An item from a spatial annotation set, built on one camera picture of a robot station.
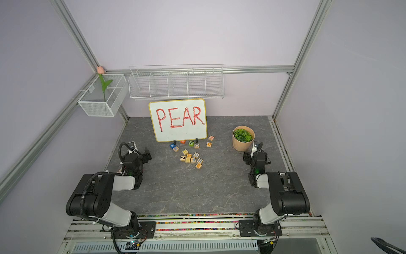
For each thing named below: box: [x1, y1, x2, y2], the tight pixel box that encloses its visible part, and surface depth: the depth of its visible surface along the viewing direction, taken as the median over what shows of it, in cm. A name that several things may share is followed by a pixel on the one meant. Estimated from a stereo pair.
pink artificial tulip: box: [96, 65, 113, 103], surface depth 92 cm
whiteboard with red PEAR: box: [148, 98, 208, 143], surface depth 101 cm
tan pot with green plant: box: [232, 125, 256, 152], surface depth 98 cm
